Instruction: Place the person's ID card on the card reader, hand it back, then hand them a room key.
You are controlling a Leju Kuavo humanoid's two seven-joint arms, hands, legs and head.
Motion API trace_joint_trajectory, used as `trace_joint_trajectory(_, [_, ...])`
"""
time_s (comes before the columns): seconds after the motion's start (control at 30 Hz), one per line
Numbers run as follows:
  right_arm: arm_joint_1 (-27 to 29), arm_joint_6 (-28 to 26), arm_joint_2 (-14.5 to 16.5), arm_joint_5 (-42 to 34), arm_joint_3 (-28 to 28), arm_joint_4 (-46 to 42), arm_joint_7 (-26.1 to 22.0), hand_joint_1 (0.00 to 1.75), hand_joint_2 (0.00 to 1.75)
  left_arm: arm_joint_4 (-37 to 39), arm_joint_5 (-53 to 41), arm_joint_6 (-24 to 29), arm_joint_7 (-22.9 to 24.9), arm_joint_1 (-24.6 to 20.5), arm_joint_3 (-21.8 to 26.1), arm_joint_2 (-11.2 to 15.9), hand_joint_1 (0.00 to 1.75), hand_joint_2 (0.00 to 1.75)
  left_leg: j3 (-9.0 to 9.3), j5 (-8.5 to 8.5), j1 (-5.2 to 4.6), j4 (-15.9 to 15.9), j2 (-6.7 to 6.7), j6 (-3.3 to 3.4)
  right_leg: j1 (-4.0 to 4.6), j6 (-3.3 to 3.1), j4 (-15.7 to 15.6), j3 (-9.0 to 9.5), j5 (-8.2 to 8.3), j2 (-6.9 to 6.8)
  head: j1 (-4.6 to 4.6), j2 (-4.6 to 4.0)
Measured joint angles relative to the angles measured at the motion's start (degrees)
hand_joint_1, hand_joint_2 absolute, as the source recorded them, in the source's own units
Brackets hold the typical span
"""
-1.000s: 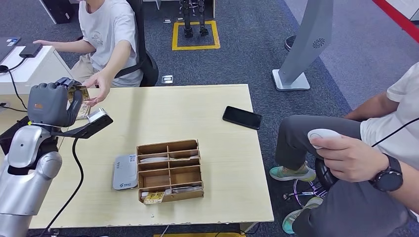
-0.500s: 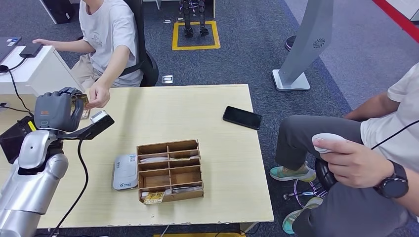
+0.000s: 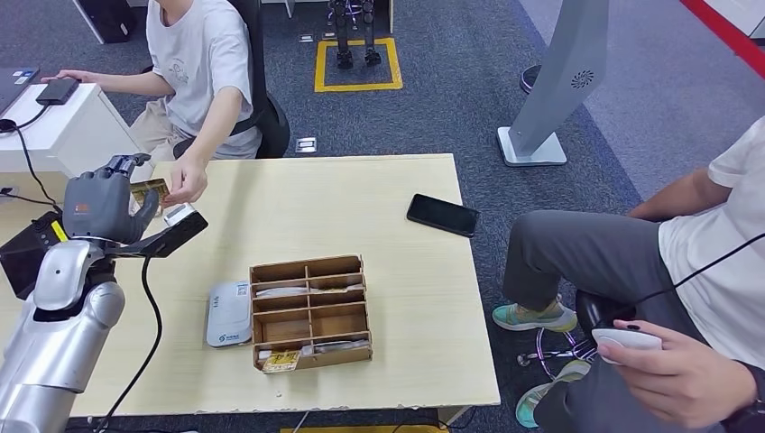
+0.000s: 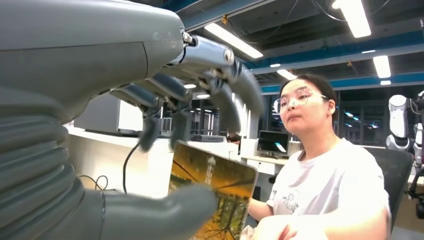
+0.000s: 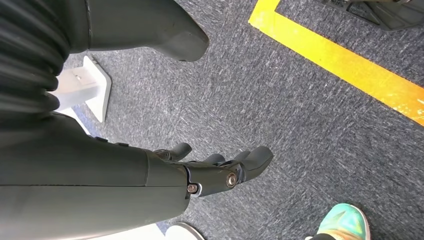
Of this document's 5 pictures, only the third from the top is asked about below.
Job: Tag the person's right hand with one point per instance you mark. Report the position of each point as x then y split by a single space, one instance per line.
71 76

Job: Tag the person's left hand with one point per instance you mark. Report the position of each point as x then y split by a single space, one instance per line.
687 382
188 179

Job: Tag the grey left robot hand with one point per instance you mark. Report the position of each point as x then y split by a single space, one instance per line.
98 206

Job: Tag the white handheld controller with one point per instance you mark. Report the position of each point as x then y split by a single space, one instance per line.
627 339

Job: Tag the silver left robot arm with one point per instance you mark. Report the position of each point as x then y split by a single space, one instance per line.
66 334

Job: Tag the person's right forearm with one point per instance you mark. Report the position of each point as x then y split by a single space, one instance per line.
131 85
675 194

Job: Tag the person's left forearm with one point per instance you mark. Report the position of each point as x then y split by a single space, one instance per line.
215 125

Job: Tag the person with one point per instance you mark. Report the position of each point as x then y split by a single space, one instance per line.
550 251
197 60

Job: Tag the pale card stack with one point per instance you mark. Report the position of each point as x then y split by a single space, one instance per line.
281 293

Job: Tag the yellow printed card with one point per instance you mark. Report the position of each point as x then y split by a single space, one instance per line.
281 361

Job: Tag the wooden card organizer box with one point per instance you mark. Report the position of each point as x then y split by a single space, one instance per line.
334 323

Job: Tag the white card stack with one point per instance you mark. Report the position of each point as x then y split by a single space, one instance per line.
341 345

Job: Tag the small black box device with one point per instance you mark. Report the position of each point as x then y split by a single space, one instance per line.
57 92

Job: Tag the white box stand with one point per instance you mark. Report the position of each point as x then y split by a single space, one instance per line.
60 131

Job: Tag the dark laptop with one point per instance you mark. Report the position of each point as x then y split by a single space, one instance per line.
15 86

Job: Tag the black cabinet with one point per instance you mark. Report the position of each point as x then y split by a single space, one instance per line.
110 21

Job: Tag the black wristwatch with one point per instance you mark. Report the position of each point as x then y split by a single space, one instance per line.
753 418

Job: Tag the black terminal with yellow label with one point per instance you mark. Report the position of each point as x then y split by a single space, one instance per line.
18 263

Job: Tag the black office chair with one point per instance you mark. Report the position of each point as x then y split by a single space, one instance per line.
275 128

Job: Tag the black stool chrome base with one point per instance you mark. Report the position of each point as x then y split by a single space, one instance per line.
597 311

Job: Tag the teal left shoe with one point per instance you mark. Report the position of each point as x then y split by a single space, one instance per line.
538 397

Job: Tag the teal shoe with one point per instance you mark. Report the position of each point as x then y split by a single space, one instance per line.
538 397
532 318

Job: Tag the teal right shoe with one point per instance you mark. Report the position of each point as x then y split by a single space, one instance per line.
532 318

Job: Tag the small silver floor socket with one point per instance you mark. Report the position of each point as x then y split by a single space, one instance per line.
329 36
306 38

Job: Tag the yellow floor tape square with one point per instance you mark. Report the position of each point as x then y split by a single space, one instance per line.
358 87

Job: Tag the black humanoid robot legs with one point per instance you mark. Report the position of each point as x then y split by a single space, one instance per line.
343 30

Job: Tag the pale desk leg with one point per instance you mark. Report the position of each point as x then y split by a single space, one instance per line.
454 415

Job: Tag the black smartphone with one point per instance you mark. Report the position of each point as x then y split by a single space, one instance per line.
442 215

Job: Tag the grey kiosk stand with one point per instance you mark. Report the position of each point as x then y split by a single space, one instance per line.
562 78

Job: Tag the dark shoe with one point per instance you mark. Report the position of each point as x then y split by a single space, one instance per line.
530 79

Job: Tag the white cabinet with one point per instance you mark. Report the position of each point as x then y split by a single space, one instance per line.
747 15

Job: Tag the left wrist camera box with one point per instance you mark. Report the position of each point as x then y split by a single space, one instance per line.
179 230

